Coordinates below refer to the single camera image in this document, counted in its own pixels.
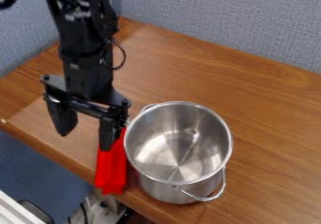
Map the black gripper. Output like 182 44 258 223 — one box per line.
42 57 131 151

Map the red plastic block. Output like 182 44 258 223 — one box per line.
94 128 127 195

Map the black white striped object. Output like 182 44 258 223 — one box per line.
0 190 55 224

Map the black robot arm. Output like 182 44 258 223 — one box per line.
0 0 131 151

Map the white device under table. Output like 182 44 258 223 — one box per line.
66 188 127 224

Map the metal pot with handle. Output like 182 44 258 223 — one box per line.
124 101 233 204

